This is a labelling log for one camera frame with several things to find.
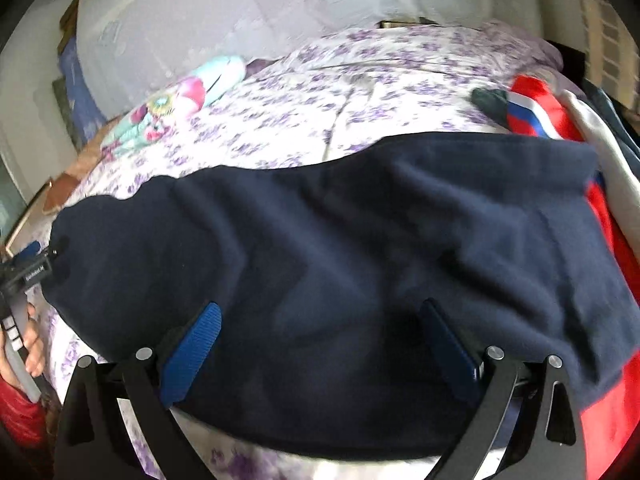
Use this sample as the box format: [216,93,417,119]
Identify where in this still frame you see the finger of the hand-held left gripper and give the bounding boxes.
[12,241,43,262]

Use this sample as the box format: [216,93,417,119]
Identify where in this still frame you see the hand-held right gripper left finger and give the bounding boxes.
[52,301,222,480]

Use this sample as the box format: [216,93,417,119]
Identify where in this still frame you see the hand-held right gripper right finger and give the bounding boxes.
[419,298,587,480]

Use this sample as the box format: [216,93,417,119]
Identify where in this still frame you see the navy blue pants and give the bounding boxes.
[42,131,640,461]

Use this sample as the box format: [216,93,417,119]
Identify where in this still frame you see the person's left forearm red sleeve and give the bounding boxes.
[0,377,50,468]

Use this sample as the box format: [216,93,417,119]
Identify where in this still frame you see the person's left hand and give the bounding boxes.
[0,304,47,392]

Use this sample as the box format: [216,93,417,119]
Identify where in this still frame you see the window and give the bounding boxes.
[0,160,25,226]

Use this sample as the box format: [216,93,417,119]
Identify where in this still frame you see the brown pillow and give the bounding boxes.
[42,172,82,214]

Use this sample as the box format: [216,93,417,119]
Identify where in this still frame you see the dark framed picture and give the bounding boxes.
[52,77,84,150]

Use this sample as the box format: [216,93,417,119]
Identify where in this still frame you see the blue printed bag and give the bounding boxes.
[57,35,109,132]

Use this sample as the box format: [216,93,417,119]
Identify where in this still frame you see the red striped garment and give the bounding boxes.
[505,75,640,473]

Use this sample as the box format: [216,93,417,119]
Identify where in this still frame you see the folded floral blanket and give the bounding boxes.
[100,56,248,159]

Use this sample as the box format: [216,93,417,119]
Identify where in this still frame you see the brown boxes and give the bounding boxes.
[59,0,85,52]

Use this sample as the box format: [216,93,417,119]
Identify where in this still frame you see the dark green cloth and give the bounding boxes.
[472,87,512,124]

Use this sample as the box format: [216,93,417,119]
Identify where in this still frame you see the white garment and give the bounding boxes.
[559,89,640,203]

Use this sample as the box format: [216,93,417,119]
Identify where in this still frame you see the bed with purple floral sheet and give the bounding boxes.
[30,20,568,480]

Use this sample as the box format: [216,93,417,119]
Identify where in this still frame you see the dark grey garment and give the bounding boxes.
[582,77,640,136]

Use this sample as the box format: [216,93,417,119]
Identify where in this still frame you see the small brown object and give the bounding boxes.
[377,18,437,29]

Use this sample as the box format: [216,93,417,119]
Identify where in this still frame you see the white lace mosquito net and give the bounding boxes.
[75,0,545,111]

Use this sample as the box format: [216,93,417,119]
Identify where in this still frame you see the gold bed frame rail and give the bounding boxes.
[4,182,52,257]

